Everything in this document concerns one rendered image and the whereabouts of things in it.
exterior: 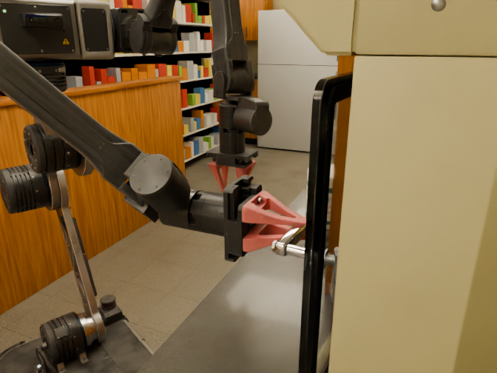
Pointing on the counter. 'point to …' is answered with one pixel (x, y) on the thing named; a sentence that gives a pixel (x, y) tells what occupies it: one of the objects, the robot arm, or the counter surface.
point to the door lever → (284, 244)
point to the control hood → (326, 23)
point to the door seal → (325, 209)
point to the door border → (319, 209)
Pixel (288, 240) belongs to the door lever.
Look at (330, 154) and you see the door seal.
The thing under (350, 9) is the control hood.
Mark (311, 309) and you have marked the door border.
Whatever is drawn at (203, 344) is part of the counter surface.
